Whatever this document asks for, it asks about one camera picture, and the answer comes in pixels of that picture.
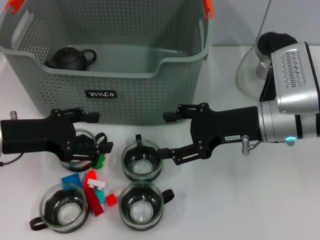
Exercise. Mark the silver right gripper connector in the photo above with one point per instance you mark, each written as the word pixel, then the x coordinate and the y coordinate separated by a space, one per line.
pixel 245 145

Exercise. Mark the blue flat toy plate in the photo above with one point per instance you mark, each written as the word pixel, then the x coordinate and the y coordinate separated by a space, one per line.
pixel 71 180

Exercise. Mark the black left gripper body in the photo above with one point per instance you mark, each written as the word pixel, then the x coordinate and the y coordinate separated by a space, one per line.
pixel 30 135

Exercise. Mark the teal toy brick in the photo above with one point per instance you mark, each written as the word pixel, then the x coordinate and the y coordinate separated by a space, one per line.
pixel 101 196

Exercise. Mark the black clay teapot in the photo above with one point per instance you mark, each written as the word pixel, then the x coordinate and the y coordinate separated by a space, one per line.
pixel 67 58

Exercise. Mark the grey-green perforated storage bin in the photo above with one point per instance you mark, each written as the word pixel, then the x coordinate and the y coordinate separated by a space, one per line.
pixel 125 105

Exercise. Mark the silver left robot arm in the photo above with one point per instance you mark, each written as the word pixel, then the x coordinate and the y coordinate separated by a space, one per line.
pixel 1 143

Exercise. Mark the green toy brick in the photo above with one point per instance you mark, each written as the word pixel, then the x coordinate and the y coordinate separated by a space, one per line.
pixel 100 162

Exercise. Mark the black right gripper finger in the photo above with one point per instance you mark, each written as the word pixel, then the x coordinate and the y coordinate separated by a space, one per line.
pixel 182 153
pixel 190 110

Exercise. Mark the white toy brick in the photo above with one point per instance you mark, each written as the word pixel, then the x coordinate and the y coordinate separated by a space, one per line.
pixel 96 184

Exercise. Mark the small red toy brick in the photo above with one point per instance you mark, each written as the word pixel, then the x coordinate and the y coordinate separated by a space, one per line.
pixel 111 200

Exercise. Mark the dark red long brick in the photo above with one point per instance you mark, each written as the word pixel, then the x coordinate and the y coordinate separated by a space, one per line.
pixel 95 203

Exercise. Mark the orange-red toy brick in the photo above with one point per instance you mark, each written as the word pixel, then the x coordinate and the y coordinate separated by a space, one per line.
pixel 90 176

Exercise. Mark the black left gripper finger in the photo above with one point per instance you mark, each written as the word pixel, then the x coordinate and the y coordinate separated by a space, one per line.
pixel 82 117
pixel 105 147

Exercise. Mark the silver vented right wrist box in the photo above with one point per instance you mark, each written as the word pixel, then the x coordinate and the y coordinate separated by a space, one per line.
pixel 290 72

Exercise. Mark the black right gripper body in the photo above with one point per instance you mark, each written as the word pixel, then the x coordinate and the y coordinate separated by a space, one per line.
pixel 225 125

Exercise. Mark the glass teacup black sleeve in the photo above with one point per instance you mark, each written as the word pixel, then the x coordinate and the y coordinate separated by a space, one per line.
pixel 140 210
pixel 141 167
pixel 75 167
pixel 65 212

